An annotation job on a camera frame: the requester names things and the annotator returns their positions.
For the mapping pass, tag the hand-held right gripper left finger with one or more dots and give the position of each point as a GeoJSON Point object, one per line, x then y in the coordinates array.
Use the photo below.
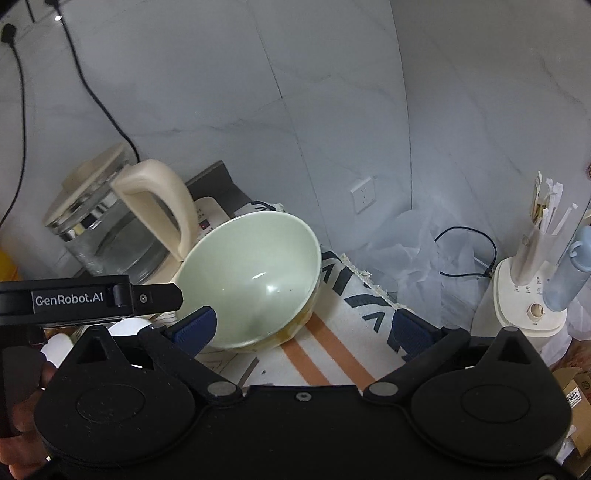
{"type": "Point", "coordinates": [196, 330]}

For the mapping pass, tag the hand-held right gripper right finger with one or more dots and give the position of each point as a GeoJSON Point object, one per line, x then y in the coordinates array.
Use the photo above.
{"type": "Point", "coordinates": [411, 334]}

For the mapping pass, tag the patterned tablecloth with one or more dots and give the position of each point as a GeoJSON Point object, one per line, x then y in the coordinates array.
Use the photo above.
{"type": "Point", "coordinates": [323, 350]}

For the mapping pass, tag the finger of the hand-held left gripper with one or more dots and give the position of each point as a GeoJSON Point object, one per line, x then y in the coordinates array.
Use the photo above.
{"type": "Point", "coordinates": [157, 297]}

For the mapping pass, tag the cardboard box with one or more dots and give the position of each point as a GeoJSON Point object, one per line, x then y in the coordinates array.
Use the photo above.
{"type": "Point", "coordinates": [575, 383]}

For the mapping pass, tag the person's left hand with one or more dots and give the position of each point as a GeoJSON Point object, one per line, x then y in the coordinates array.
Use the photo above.
{"type": "Point", "coordinates": [23, 415]}

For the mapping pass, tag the white wall socket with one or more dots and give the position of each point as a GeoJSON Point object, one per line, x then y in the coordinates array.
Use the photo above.
{"type": "Point", "coordinates": [363, 194]}

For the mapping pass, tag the cream countertop appliance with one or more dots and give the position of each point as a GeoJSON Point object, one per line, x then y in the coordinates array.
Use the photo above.
{"type": "Point", "coordinates": [517, 314]}

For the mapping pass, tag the white round object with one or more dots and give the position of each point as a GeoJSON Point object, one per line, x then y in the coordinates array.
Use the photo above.
{"type": "Point", "coordinates": [124, 327]}
{"type": "Point", "coordinates": [55, 350]}

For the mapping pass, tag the clear plastic sheet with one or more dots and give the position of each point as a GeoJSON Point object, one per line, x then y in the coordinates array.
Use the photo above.
{"type": "Point", "coordinates": [415, 258]}

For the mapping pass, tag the pale blue bottle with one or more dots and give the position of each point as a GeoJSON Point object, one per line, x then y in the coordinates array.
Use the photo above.
{"type": "Point", "coordinates": [565, 281]}

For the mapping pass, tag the yellow packet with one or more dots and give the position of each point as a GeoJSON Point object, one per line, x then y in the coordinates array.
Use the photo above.
{"type": "Point", "coordinates": [9, 265]}

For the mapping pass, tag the pale green bowl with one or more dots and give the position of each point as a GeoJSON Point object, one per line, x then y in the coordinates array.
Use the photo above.
{"type": "Point", "coordinates": [249, 281]}

